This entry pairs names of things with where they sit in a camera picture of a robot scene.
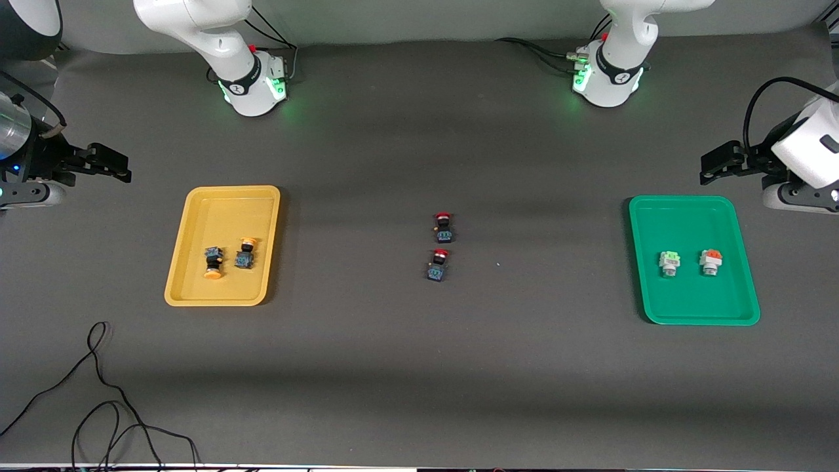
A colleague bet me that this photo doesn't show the yellow plastic tray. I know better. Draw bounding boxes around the yellow plastic tray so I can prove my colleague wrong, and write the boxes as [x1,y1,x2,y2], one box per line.
[164,186,281,307]

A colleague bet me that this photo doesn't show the green plastic tray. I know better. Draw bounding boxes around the green plastic tray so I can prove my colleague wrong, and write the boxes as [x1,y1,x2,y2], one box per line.
[628,195,762,326]

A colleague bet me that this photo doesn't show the dark grey table mat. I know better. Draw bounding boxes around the dark grey table mat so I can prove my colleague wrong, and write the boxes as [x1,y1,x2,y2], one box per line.
[0,26,839,470]

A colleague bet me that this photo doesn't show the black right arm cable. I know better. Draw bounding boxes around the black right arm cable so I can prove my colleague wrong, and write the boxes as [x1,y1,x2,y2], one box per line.
[0,69,68,135]

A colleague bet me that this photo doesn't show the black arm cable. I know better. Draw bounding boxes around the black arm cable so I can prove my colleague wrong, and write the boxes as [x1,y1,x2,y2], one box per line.
[743,76,828,150]
[0,69,68,135]

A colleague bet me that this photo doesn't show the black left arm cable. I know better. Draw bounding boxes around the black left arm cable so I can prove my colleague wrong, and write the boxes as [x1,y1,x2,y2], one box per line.
[743,76,828,150]

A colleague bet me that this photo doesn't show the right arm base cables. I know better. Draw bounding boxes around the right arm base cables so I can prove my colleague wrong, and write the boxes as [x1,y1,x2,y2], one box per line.
[235,0,300,85]

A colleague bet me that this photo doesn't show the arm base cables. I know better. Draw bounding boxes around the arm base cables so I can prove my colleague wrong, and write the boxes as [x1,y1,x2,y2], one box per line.
[494,13,614,74]
[235,0,300,85]

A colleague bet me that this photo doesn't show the thin black loose cable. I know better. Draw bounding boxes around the thin black loose cable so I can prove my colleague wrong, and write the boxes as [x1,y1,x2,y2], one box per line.
[0,321,201,472]

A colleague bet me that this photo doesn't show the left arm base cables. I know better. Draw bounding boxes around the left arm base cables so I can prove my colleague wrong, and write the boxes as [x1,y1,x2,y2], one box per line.
[494,13,614,74]

